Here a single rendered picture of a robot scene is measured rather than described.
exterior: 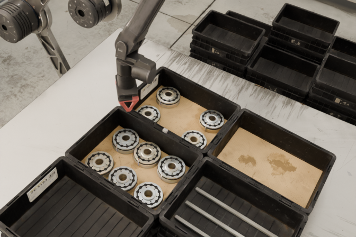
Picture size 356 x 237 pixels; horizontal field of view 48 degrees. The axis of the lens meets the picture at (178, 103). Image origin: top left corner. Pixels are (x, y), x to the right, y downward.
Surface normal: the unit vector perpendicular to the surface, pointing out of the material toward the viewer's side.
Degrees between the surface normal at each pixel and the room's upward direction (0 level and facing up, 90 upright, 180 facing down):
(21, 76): 0
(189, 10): 0
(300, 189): 0
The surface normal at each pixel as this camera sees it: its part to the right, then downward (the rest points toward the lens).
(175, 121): 0.09, -0.68
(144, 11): -0.40, 0.43
